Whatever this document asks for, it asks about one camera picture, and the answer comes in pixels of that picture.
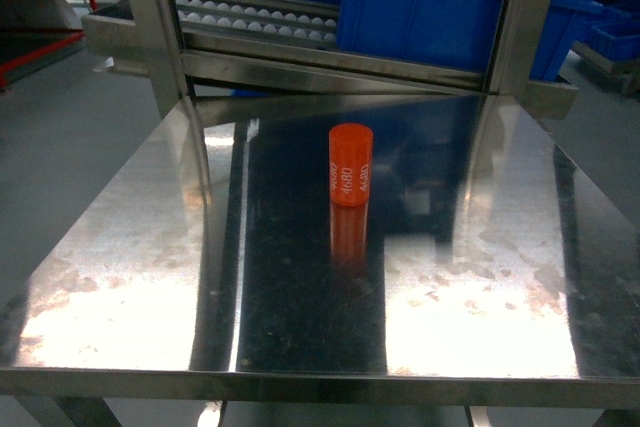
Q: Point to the orange cylindrical capacitor 4680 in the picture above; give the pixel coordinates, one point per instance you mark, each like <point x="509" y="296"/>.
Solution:
<point x="350" y="164"/>

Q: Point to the blue plastic bin right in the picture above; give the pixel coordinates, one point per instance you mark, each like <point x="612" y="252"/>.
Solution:
<point x="454" y="34"/>

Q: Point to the blue bins on shelf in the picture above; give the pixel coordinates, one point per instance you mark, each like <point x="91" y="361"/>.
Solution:
<point x="616" y="40"/>

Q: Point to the stainless steel rack frame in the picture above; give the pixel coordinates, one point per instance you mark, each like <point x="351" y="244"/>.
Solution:
<point x="146" y="37"/>

